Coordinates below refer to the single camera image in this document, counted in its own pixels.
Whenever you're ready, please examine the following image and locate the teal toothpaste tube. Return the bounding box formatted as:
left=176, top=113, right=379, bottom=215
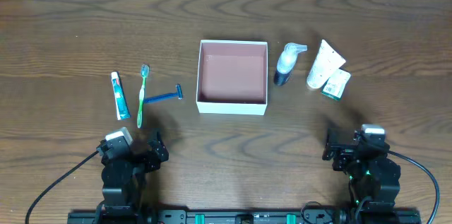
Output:
left=111, top=71, right=131, bottom=120

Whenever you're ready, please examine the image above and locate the green white soap packet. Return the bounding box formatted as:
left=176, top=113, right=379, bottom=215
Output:
left=321, top=69, right=351, bottom=101

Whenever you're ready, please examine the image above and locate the blue disposable razor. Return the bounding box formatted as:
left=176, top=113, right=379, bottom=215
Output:
left=143, top=84, right=184, bottom=104

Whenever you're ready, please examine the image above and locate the green toothbrush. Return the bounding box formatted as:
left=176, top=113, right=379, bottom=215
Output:
left=136, top=64, right=150, bottom=129

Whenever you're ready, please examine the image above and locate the white cream tube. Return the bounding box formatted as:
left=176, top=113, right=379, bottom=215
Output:
left=307, top=40, right=346, bottom=89

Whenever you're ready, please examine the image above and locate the clear spray bottle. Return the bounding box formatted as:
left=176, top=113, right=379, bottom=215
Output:
left=273, top=42, right=308, bottom=86

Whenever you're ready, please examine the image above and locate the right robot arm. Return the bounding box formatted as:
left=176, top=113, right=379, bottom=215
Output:
left=322, top=124, right=401, bottom=212

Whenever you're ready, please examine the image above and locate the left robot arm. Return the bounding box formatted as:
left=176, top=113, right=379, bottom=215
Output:
left=97, top=127, right=169, bottom=217

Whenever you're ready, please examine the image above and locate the white cardboard box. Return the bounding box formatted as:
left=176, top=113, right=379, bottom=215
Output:
left=196, top=40, right=268, bottom=115

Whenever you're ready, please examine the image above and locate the left black cable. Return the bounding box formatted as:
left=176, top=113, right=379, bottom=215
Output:
left=24, top=150, right=100, bottom=224

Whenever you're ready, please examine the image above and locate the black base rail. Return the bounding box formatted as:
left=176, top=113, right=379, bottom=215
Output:
left=67, top=208, right=421, bottom=224

